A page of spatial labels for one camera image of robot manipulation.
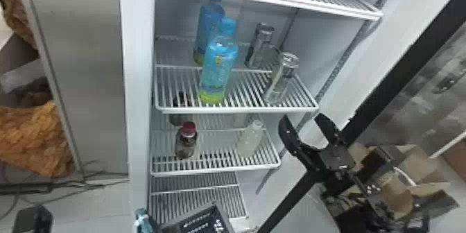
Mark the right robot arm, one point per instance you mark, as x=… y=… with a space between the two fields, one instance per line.
x=358 y=214

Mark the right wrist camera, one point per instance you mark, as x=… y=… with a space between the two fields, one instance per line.
x=374 y=165

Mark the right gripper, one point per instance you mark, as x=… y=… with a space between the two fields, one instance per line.
x=336 y=163

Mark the clear bottle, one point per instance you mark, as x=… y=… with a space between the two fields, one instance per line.
x=249 y=139

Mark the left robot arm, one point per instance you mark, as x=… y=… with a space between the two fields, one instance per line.
x=34 y=221

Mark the blue bottle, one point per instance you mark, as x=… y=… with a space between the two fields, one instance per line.
x=208 y=19
x=217 y=63
x=142 y=223

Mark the black basket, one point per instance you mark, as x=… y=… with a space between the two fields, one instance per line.
x=204 y=221

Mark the white fridge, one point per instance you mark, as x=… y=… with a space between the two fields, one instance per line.
x=91 y=81

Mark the dark can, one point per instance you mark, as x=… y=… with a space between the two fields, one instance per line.
x=259 y=47

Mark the orange woven cloth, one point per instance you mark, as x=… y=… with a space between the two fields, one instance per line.
x=32 y=136

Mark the brown bottle with red cap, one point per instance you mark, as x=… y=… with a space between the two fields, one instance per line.
x=186 y=141

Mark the cardboard box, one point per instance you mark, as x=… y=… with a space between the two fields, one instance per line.
x=426 y=170

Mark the silver can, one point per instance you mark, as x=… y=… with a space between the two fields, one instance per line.
x=281 y=78

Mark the fridge door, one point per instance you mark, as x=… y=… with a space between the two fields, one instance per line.
x=400 y=70

